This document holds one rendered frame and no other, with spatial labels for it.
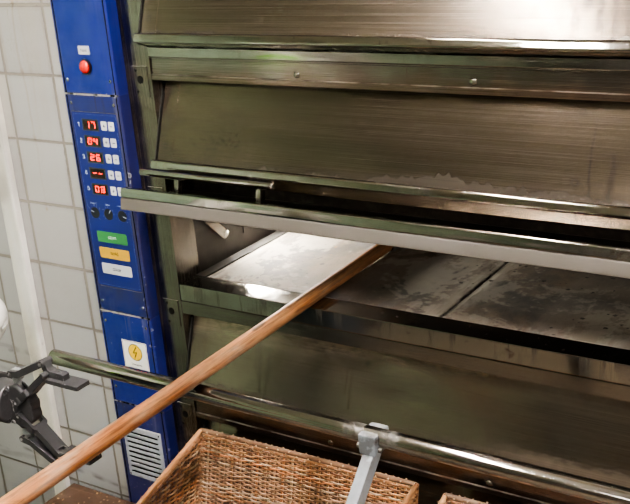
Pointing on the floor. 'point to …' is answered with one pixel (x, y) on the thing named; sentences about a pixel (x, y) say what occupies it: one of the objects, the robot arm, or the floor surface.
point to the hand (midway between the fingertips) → (84, 421)
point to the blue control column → (87, 10)
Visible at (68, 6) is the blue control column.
